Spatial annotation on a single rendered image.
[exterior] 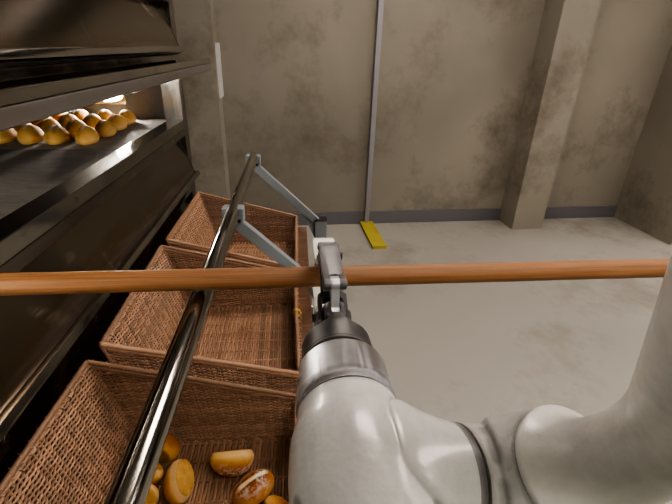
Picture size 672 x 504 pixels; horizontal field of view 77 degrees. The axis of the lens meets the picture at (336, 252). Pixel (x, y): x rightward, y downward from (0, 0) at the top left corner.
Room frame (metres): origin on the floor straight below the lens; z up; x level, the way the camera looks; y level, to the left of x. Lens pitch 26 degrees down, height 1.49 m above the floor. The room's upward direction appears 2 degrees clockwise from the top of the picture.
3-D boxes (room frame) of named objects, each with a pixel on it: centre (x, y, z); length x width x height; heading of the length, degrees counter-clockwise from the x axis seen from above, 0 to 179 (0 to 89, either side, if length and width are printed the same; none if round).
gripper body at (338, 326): (0.37, 0.00, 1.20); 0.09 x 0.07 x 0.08; 7
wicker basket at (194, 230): (1.66, 0.41, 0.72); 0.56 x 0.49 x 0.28; 6
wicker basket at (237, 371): (1.08, 0.35, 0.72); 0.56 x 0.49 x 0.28; 7
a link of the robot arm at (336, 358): (0.30, -0.01, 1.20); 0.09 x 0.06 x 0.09; 97
